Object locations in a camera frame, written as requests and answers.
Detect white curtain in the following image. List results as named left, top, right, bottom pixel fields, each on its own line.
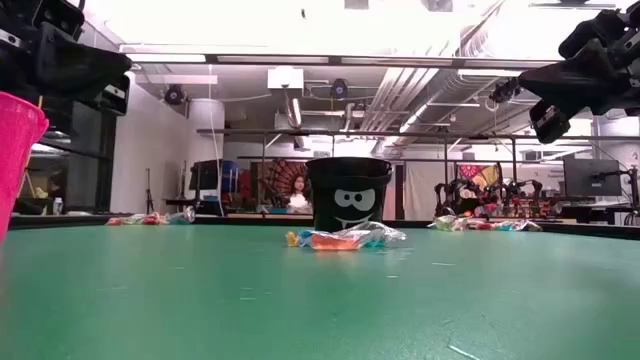
left=403, top=162, right=447, bottom=221

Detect pink curtain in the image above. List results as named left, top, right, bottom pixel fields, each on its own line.
left=382, top=174, right=396, bottom=221

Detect black camera cluster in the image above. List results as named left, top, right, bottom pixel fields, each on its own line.
left=488, top=77, right=522, bottom=105

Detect black bucket with face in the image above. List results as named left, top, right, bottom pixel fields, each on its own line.
left=305, top=156, right=394, bottom=233

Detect white round column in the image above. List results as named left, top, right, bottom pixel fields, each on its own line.
left=188, top=98, right=226, bottom=161

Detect teal clear candy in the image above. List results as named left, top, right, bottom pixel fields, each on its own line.
left=494, top=219, right=544, bottom=233

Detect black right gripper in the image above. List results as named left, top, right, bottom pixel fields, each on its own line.
left=518, top=0, right=640, bottom=116

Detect green table mat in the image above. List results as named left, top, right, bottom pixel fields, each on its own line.
left=0, top=222, right=640, bottom=360

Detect silver ceiling ducts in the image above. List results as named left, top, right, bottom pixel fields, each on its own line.
left=359, top=67, right=501, bottom=151

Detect candy wrappers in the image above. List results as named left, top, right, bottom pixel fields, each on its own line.
left=285, top=229, right=314, bottom=249

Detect black ceiling camera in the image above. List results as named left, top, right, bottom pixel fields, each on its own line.
left=163, top=83, right=187, bottom=107
left=329, top=78, right=350, bottom=100

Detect orange candy pack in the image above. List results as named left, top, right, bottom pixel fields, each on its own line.
left=309, top=233, right=362, bottom=252

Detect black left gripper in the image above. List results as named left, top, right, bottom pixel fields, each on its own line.
left=0, top=0, right=134, bottom=101

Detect colourful patterned tapestry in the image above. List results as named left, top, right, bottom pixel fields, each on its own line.
left=457, top=164, right=501, bottom=194

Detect person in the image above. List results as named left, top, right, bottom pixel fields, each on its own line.
left=287, top=174, right=314, bottom=215

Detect red fan pattern tapestry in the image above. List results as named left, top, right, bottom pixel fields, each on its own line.
left=262, top=159, right=309, bottom=206

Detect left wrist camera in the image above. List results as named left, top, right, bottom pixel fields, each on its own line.
left=93, top=74, right=132, bottom=117

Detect black tripod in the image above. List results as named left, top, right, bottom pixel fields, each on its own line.
left=143, top=168, right=155, bottom=215

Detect clear plastic wrapper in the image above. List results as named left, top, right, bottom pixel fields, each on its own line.
left=349, top=221, right=407, bottom=247

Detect white ceiling box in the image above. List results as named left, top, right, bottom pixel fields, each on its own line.
left=267, top=67, right=305, bottom=90

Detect pink halloween bucket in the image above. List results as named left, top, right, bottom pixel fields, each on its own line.
left=0, top=91, right=50, bottom=246

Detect dark glass partition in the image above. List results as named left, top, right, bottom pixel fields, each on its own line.
left=29, top=97, right=119, bottom=216

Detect black pipe rack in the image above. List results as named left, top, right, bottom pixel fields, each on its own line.
left=196, top=128, right=640, bottom=221

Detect blue barrel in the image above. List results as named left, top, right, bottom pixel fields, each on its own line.
left=222, top=159, right=240, bottom=195

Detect large dark monitor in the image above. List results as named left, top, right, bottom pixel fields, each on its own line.
left=563, top=158, right=623, bottom=197

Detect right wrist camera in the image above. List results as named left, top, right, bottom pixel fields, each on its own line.
left=528, top=98, right=571, bottom=145

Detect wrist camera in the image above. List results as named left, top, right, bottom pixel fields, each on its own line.
left=528, top=98, right=571, bottom=145
left=93, top=74, right=132, bottom=117

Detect small dark monitor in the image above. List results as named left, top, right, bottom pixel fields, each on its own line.
left=188, top=159, right=221, bottom=191

